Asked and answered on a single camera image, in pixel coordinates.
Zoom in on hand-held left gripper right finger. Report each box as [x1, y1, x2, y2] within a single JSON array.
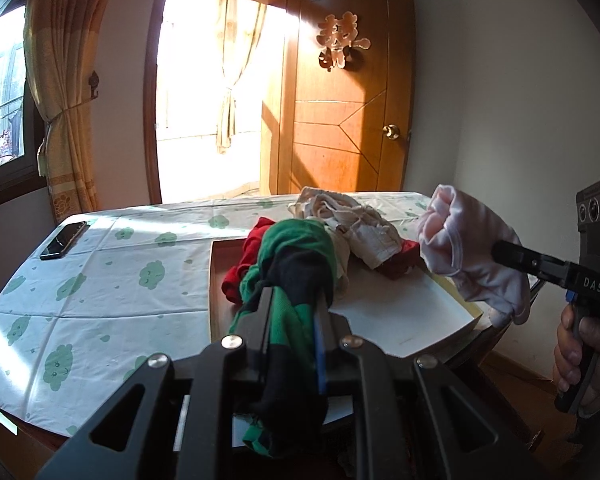
[[312, 305, 546, 480]]

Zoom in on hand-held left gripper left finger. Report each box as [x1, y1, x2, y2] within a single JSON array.
[[32, 285, 276, 480]]

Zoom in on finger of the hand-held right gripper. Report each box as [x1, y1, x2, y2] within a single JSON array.
[[491, 239, 581, 288]]

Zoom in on bright red underwear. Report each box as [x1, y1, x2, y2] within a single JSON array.
[[221, 216, 281, 306]]

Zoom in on pale pink underwear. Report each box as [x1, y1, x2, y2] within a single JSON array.
[[414, 184, 531, 326]]

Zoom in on green black striped underwear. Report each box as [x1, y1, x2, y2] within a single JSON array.
[[228, 217, 351, 461]]

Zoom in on shallow cardboard box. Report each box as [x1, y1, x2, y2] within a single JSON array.
[[207, 237, 483, 448]]

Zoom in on dark red underwear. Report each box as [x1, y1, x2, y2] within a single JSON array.
[[375, 240, 421, 281]]

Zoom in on beige underwear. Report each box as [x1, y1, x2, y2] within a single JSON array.
[[287, 186, 403, 268]]

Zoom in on person's right hand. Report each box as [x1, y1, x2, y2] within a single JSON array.
[[551, 305, 600, 396]]

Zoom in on cloud print tablecloth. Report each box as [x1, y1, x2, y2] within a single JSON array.
[[0, 191, 446, 441]]

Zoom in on wooden door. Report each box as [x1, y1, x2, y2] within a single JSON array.
[[260, 0, 415, 196]]

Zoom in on black smartphone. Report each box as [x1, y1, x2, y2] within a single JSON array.
[[39, 221, 91, 261]]

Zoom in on sheer balcony curtain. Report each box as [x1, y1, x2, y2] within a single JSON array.
[[215, 0, 268, 155]]

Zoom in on gold door ornament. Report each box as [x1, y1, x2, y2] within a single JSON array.
[[316, 10, 372, 72]]

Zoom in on yellow window curtain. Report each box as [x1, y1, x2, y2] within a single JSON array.
[[24, 0, 126, 223]]

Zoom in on dark framed window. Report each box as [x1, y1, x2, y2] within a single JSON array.
[[0, 0, 48, 216]]

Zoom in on wooden door frame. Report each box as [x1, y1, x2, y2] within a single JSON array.
[[145, 0, 303, 206]]

